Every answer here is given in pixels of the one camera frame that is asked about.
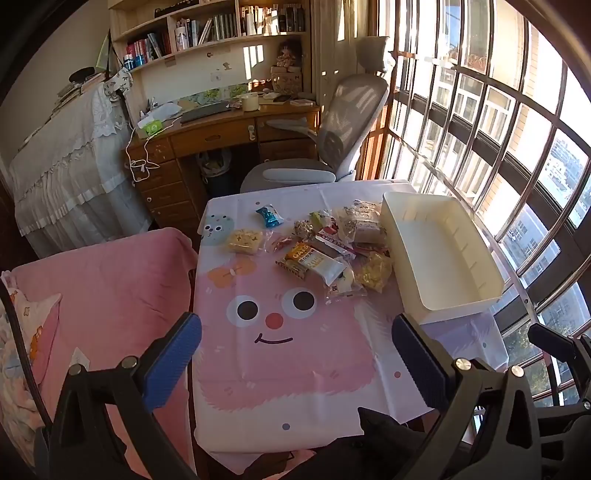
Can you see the small doll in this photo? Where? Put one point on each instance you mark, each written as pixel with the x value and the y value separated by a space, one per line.
pixel 288 55

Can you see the metal window grille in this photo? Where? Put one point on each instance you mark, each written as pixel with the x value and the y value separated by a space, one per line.
pixel 508 164

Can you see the trash bin with plastic bag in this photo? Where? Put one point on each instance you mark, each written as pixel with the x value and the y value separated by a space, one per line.
pixel 214 168

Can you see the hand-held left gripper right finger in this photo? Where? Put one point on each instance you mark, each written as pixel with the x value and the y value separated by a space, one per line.
pixel 418 360

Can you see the grey mesh office chair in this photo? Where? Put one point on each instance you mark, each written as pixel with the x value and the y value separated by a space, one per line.
pixel 337 124

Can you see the wooden desk with drawers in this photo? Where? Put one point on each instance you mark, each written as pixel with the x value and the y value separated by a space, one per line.
pixel 207 136

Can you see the cream mug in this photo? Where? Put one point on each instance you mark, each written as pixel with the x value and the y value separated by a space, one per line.
pixel 250 102

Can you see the cream plastic storage bin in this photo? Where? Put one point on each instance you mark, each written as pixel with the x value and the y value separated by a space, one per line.
pixel 443 249

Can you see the blue snack packet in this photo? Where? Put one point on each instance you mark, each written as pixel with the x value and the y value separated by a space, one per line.
pixel 268 217

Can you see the pale yellow cracker packet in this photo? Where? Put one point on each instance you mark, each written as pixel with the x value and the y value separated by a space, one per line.
pixel 244 241

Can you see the white lace furniture cover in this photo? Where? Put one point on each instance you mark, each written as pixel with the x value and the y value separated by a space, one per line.
pixel 69 161

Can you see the white papers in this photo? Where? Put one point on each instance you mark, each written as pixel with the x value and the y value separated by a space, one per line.
pixel 159 113

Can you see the orange snack bar packet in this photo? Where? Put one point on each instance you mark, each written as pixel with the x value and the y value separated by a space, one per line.
pixel 298 258

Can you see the patterned storage basket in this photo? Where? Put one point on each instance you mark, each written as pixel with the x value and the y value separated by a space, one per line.
pixel 286 83

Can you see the red and white snack packet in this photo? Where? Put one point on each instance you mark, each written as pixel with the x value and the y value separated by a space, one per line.
pixel 333 240

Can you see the small flat box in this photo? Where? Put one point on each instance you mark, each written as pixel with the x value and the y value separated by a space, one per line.
pixel 302 102

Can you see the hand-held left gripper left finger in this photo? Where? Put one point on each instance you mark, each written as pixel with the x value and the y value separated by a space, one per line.
pixel 173 355

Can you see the large white rice cake packet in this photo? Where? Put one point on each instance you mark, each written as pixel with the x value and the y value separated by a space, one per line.
pixel 360 221

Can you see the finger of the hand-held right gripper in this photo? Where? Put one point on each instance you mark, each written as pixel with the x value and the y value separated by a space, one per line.
pixel 554 344
pixel 568 420

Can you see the wooden bookshelf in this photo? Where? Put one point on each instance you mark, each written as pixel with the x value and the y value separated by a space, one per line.
pixel 207 44

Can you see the pile of books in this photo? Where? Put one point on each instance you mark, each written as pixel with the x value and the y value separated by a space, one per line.
pixel 78 87

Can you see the patterned cloth pouch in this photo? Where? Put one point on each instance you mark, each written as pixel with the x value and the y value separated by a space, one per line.
pixel 117 84

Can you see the clear packet of nut snack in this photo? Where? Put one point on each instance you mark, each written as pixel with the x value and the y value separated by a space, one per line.
pixel 303 228

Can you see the cartoon printed pink tablecloth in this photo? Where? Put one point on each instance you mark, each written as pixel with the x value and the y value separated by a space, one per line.
pixel 277 369

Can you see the green tissue pack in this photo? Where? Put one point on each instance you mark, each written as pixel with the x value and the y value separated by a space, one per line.
pixel 151 128

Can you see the dark keyboard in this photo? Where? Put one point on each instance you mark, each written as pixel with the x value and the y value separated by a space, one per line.
pixel 205 112

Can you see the row of books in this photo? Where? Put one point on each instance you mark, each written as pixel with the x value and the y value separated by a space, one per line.
pixel 217 28
pixel 147 48
pixel 272 19

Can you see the plain white snack packet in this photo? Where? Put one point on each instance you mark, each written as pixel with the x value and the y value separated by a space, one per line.
pixel 330 270

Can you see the cartoon print pillow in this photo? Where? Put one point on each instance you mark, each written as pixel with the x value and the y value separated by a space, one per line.
pixel 18 350

